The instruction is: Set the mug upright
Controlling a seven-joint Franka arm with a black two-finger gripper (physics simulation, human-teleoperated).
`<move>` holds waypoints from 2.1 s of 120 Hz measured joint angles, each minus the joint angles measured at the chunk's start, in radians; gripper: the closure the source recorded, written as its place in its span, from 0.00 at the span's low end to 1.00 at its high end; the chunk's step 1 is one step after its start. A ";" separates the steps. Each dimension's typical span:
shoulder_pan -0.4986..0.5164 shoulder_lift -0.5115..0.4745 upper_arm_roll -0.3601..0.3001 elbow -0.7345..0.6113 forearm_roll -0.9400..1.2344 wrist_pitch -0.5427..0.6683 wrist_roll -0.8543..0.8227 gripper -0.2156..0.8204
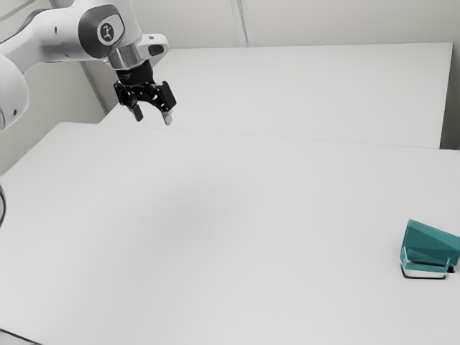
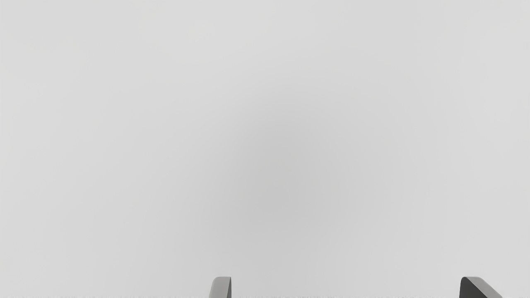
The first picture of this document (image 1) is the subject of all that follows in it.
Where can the teal faceted mug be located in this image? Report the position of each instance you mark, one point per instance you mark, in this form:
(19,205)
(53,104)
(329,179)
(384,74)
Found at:
(429,243)

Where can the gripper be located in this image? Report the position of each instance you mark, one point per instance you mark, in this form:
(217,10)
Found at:
(136,77)

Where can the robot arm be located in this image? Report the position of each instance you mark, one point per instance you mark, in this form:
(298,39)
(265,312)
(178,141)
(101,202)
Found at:
(43,39)

